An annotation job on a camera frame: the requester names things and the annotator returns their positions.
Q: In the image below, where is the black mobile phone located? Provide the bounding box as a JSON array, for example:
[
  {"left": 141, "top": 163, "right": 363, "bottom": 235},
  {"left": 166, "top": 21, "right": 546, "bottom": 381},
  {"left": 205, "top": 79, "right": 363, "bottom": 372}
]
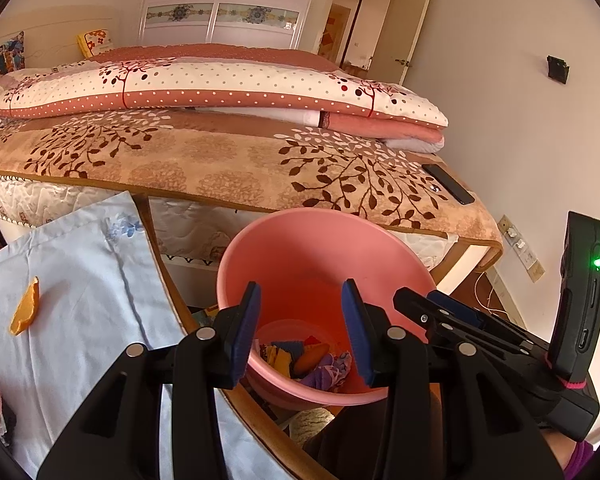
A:
[{"left": 422, "top": 163, "right": 476, "bottom": 206}]

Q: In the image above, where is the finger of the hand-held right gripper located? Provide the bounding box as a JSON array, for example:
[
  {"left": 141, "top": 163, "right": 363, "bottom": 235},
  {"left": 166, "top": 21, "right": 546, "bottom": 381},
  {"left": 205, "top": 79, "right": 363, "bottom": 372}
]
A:
[
  {"left": 427, "top": 290, "right": 551, "bottom": 353},
  {"left": 392, "top": 287, "right": 546, "bottom": 361}
]

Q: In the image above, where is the folded pink blanket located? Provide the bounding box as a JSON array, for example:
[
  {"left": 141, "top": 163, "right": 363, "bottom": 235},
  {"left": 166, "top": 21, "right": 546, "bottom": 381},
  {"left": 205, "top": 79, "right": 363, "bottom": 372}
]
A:
[{"left": 325, "top": 112, "right": 446, "bottom": 153}]

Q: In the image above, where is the purple cloth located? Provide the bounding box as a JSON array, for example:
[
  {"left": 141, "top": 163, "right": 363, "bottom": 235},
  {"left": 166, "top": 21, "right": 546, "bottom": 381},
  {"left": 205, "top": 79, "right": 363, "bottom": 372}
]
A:
[{"left": 300, "top": 362, "right": 333, "bottom": 391}]

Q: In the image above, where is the folded dotted quilt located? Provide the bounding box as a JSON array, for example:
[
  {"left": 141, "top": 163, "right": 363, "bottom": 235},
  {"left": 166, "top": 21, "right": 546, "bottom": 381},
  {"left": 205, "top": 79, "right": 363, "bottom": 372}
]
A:
[{"left": 0, "top": 57, "right": 449, "bottom": 128}]

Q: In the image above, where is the person's right forearm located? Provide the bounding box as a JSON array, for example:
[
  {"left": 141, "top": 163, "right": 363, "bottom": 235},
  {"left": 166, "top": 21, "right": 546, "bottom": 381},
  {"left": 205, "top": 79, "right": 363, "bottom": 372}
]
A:
[{"left": 542, "top": 427, "right": 600, "bottom": 480}]

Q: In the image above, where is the yellow flower-print pillow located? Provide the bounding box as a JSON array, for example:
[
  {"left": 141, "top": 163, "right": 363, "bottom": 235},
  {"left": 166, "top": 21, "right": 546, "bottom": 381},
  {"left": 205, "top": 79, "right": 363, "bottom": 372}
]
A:
[{"left": 76, "top": 29, "right": 116, "bottom": 58}]

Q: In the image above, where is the colourful printed pillow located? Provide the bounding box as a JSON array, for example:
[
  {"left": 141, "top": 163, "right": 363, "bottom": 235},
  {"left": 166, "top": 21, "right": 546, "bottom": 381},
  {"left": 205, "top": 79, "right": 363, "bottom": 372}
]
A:
[{"left": 0, "top": 31, "right": 26, "bottom": 121}]

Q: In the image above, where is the black wall fixture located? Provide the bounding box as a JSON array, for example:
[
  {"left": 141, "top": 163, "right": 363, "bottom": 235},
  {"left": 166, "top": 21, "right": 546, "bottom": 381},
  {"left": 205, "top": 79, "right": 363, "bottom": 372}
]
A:
[{"left": 546, "top": 55, "right": 569, "bottom": 85}]

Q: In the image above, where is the white cable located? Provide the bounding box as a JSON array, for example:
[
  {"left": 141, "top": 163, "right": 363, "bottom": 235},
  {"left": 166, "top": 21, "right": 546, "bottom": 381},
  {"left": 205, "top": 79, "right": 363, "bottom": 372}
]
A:
[{"left": 472, "top": 272, "right": 511, "bottom": 313}]

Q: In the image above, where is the bed with cream headboard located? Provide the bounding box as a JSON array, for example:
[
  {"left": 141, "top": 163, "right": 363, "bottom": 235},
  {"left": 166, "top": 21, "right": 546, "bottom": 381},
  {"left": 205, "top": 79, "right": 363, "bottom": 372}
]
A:
[{"left": 0, "top": 5, "right": 505, "bottom": 311}]

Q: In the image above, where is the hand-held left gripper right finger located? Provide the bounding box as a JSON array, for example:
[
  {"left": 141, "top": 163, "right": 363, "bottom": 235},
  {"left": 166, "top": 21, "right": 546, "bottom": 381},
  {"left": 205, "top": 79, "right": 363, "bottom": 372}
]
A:
[{"left": 341, "top": 279, "right": 563, "bottom": 480}]

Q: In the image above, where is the colourful printed box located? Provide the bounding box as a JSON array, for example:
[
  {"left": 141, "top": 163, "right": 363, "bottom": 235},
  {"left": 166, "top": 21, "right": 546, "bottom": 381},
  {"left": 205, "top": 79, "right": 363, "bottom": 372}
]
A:
[{"left": 190, "top": 305, "right": 223, "bottom": 333}]

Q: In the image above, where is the light blue floral tablecloth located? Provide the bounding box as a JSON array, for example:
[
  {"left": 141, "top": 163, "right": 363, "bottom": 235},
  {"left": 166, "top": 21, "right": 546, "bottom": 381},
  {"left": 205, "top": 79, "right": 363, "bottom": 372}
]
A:
[{"left": 0, "top": 190, "right": 301, "bottom": 480}]

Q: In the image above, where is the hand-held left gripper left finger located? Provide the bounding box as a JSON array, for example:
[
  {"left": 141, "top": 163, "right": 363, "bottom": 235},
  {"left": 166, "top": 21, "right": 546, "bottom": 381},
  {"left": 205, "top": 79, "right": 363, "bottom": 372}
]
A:
[{"left": 36, "top": 281, "right": 262, "bottom": 480}]

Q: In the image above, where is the pink plastic basin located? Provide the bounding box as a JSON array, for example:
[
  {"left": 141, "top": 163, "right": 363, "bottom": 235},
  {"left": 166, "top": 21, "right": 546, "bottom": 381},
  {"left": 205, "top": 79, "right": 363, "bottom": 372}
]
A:
[{"left": 216, "top": 208, "right": 438, "bottom": 407}]

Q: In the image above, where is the yellow foam net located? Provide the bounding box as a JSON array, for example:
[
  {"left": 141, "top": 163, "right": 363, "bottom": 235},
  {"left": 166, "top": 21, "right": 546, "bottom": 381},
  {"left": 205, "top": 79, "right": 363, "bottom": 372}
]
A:
[{"left": 260, "top": 342, "right": 295, "bottom": 376}]

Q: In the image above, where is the cream room door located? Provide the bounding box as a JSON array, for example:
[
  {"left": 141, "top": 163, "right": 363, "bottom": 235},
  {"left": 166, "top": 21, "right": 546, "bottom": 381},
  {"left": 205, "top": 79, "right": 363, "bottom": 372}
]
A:
[{"left": 397, "top": 0, "right": 436, "bottom": 86}]

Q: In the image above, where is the beige wall socket strip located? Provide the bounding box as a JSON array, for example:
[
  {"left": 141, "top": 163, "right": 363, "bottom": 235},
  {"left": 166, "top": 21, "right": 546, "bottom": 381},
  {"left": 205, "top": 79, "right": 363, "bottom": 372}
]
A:
[{"left": 497, "top": 214, "right": 546, "bottom": 283}]

